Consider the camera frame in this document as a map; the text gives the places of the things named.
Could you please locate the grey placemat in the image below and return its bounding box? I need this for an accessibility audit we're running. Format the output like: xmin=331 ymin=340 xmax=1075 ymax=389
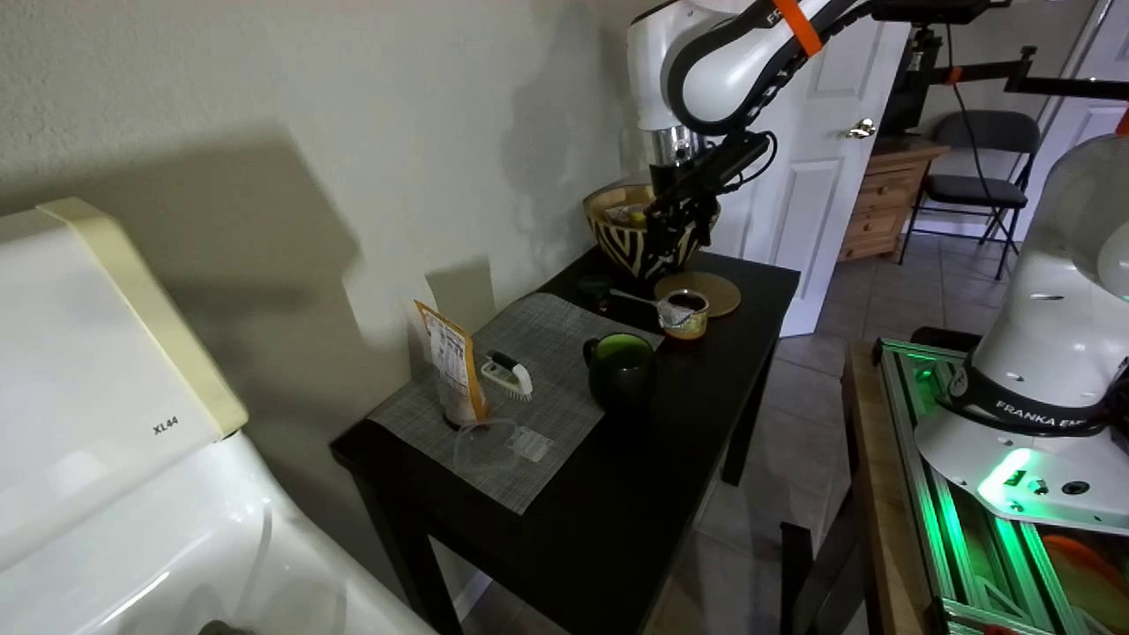
xmin=384 ymin=289 xmax=669 ymax=518

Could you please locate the white stove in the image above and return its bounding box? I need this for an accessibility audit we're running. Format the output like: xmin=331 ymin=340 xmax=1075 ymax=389
xmin=0 ymin=193 xmax=442 ymax=635

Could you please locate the black folding chair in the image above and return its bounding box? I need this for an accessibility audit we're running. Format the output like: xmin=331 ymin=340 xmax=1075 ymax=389
xmin=901 ymin=106 xmax=1043 ymax=286

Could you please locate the round wooden coaster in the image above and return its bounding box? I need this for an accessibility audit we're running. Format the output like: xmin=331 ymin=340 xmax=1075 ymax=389
xmin=652 ymin=267 xmax=745 ymax=326

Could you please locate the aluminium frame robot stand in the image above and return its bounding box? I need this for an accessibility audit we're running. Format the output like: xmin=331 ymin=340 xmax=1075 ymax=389
xmin=879 ymin=334 xmax=1129 ymax=635

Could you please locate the wooden board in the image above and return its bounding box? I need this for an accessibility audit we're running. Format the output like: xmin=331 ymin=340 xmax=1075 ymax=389
xmin=839 ymin=334 xmax=939 ymax=635

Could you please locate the black mug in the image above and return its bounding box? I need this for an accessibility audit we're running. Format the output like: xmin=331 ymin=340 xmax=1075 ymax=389
xmin=578 ymin=327 xmax=659 ymax=416

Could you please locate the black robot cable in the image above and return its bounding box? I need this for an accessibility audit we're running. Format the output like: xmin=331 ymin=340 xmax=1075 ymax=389
xmin=663 ymin=0 xmax=879 ymax=136

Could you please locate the patterned woven bowl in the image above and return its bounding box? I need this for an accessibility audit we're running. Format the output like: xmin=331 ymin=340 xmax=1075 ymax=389
xmin=582 ymin=179 xmax=724 ymax=286

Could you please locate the orange velcro strap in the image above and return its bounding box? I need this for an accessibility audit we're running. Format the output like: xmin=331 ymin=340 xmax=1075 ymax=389
xmin=768 ymin=0 xmax=830 ymax=61

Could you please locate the orange printed pouch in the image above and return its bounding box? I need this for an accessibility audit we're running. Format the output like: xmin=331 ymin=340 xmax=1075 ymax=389
xmin=410 ymin=297 xmax=495 ymax=434

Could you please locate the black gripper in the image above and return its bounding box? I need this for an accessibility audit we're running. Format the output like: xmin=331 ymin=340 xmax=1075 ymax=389
xmin=641 ymin=160 xmax=724 ymax=255

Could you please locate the black side table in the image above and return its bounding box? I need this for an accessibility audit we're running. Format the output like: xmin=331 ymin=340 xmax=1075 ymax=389
xmin=328 ymin=243 xmax=803 ymax=635

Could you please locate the small white box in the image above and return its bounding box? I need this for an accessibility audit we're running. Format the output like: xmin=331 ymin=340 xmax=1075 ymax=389
xmin=475 ymin=349 xmax=535 ymax=402

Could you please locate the wooden dresser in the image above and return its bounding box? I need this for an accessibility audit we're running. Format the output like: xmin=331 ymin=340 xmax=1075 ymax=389
xmin=836 ymin=136 xmax=953 ymax=264

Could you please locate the grey metal spoon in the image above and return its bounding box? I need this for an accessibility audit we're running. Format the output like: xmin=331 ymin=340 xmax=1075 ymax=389
xmin=602 ymin=286 xmax=677 ymax=313

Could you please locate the white panel door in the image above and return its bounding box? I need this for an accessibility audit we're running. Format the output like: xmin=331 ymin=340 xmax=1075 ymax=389
xmin=701 ymin=8 xmax=917 ymax=340

